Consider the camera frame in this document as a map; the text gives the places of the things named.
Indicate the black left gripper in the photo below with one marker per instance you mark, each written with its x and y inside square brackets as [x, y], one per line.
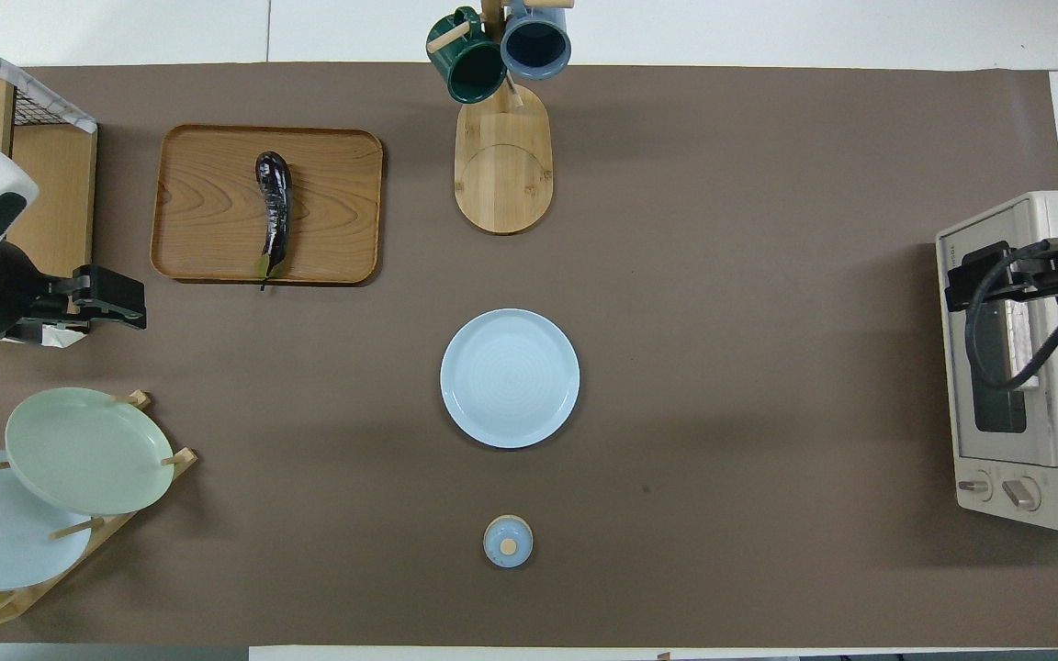
[102, 289]

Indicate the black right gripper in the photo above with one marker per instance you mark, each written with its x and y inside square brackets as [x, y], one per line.
[979, 271]

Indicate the dark purple eggplant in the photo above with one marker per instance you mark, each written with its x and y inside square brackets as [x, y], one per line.
[275, 207]

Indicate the light blue ribbed plate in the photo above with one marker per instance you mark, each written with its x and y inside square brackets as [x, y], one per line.
[511, 378]

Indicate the rectangular wooden tray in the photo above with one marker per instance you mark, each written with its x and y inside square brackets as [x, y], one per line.
[208, 204]

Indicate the pale green plate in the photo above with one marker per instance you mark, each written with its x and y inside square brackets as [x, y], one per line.
[88, 450]

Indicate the wooden plate rack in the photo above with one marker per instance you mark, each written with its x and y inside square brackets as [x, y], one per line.
[182, 457]

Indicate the brown table mat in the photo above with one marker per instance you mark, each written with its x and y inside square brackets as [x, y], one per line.
[722, 367]

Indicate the wooden mug tree stand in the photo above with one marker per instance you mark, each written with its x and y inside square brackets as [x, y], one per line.
[503, 174]

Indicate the dark green mug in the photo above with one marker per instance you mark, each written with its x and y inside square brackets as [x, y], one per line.
[469, 64]

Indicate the blue service bell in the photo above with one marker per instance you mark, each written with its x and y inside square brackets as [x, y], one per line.
[508, 542]

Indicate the blue mug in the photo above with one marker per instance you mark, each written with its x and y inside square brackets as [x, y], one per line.
[535, 41]

